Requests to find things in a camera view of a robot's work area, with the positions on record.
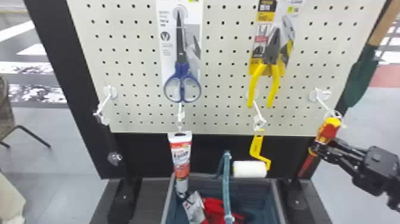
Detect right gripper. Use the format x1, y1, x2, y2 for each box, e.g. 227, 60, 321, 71
308, 137, 400, 197

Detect red yellow screwdriver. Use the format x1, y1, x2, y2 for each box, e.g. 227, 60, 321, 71
296, 116, 343, 179

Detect yellow paint roller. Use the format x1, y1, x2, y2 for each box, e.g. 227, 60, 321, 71
232, 134, 272, 179

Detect blue basket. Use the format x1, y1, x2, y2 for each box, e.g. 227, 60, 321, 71
160, 151, 288, 224

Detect yellow pliers on card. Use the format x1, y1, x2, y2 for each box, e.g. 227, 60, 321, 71
245, 0, 306, 110

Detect red gloves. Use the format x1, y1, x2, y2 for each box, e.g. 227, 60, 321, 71
201, 197, 245, 224

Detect grey white packet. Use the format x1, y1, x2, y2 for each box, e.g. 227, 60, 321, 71
182, 190, 206, 224

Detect white red tube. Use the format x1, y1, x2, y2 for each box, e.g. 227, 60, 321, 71
167, 130, 193, 201

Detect blue scissors on white card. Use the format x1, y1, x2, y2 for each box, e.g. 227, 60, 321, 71
155, 0, 204, 104

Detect white pegboard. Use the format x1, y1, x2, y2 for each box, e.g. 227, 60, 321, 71
24, 0, 392, 224

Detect grey chair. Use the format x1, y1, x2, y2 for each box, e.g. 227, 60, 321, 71
0, 76, 52, 150

